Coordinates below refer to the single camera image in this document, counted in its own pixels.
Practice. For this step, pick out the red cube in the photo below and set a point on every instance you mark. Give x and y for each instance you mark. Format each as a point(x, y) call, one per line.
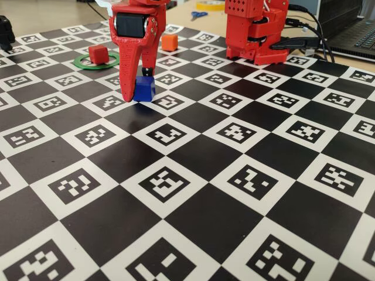
point(99, 54)

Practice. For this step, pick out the black white marker checkerboard mat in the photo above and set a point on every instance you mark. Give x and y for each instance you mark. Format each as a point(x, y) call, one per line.
point(205, 205)

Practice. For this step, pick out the red printed robot arm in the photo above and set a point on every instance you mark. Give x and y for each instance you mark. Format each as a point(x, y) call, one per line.
point(237, 35)

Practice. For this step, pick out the yellow tape roll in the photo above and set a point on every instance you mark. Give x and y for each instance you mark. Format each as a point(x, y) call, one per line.
point(205, 6)

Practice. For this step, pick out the blue cube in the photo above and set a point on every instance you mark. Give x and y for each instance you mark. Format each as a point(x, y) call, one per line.
point(145, 90)

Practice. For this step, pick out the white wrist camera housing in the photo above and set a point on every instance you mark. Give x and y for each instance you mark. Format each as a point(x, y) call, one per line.
point(105, 3)

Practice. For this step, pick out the black laptop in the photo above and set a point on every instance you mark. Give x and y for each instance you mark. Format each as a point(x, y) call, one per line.
point(345, 17)

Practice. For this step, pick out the black table clamp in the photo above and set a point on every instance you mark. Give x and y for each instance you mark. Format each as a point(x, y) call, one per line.
point(293, 43)

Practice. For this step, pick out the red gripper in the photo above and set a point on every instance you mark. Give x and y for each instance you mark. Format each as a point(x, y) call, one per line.
point(130, 27)

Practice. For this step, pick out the black plastic device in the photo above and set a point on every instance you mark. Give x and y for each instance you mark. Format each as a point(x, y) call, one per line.
point(6, 32)

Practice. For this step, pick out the grey blue panel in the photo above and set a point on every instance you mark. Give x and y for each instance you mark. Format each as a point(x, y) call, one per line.
point(313, 4)

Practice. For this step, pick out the orange cube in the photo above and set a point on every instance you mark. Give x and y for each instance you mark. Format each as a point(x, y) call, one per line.
point(170, 43)

